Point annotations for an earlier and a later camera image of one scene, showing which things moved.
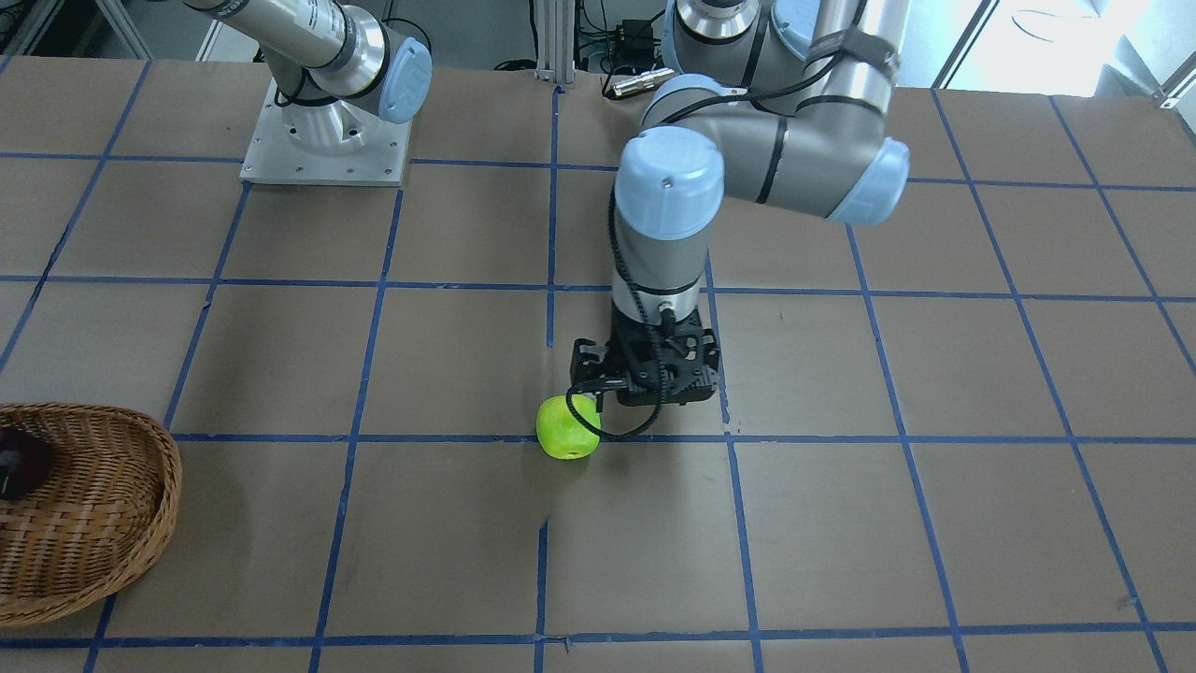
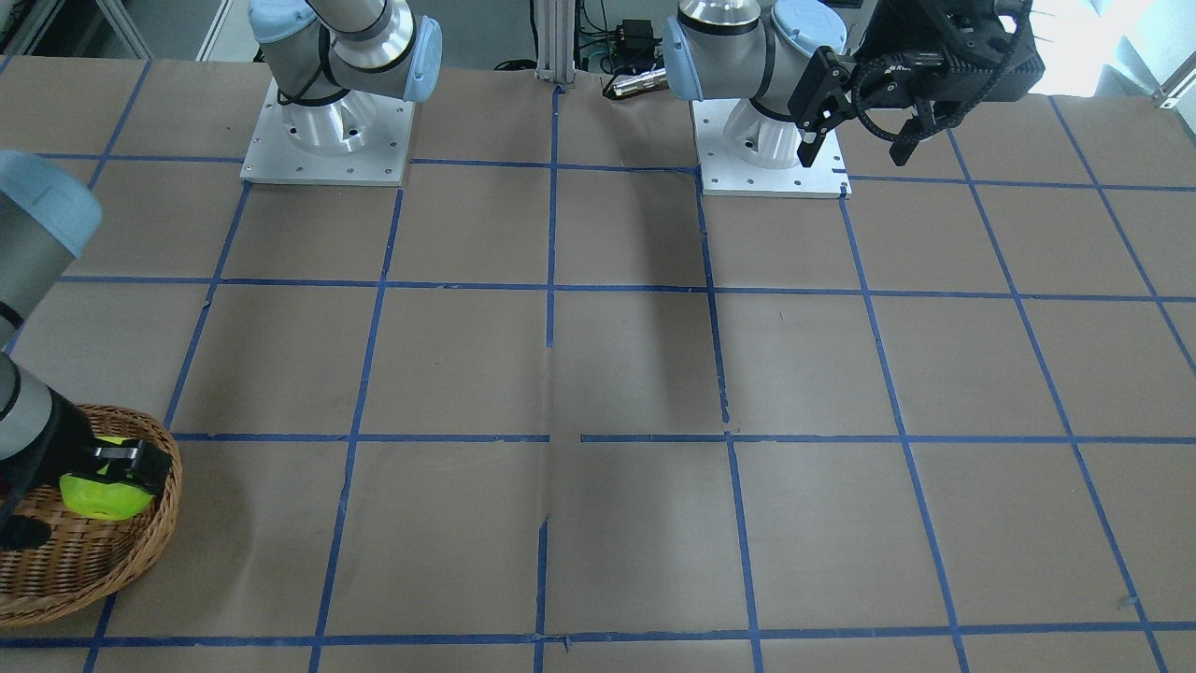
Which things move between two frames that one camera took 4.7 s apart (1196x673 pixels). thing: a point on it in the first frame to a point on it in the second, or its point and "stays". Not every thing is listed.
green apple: x=562 y=433 to x=108 y=501
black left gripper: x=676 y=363 to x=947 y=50
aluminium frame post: x=556 y=41 stays
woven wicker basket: x=105 y=510 stays
